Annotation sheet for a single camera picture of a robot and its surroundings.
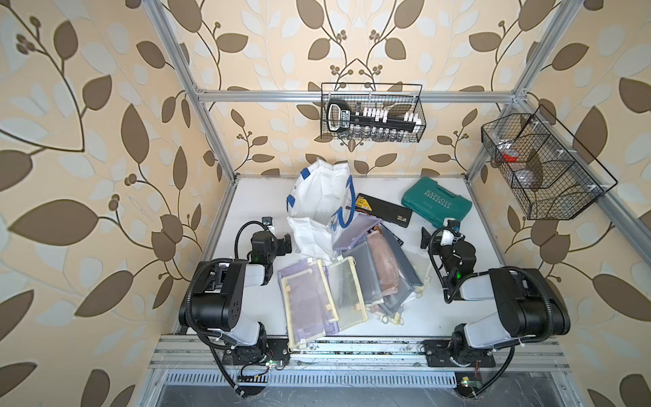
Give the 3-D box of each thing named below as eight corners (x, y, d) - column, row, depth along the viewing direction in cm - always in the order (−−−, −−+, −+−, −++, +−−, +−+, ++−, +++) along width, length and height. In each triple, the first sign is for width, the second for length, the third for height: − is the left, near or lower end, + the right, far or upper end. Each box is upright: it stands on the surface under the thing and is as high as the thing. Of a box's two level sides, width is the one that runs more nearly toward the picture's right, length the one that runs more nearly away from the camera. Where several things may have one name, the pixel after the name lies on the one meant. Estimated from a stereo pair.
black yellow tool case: (351, 210, 110) (351, 208, 108) (358, 195, 115) (358, 192, 114) (407, 228, 104) (408, 226, 102) (412, 211, 109) (413, 209, 108)
